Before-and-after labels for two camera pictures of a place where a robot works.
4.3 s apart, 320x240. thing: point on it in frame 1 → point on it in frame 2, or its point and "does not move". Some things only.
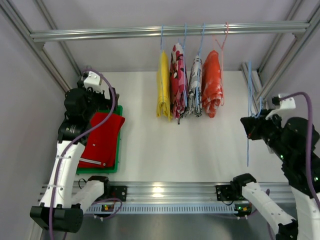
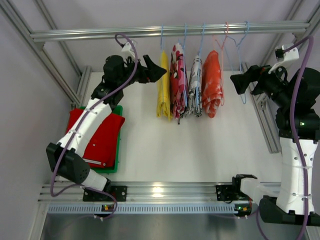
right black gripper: x=253 y=127 → x=251 y=79
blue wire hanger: x=250 y=105 → x=238 y=45
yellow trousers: x=164 y=86 does not move
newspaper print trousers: x=194 y=103 does not move
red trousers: x=100 y=149 does not move
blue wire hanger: x=162 y=64 does not move
